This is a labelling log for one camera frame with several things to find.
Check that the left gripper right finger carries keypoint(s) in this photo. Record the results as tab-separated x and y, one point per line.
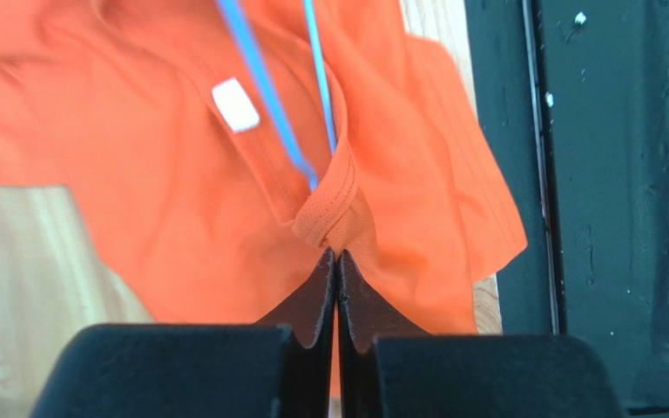
390	367

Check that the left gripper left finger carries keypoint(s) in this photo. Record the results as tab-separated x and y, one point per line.
277	367

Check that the orange t-shirt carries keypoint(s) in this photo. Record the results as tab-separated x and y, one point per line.
147	112

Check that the light blue wire hanger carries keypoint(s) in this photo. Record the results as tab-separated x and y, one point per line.
242	33

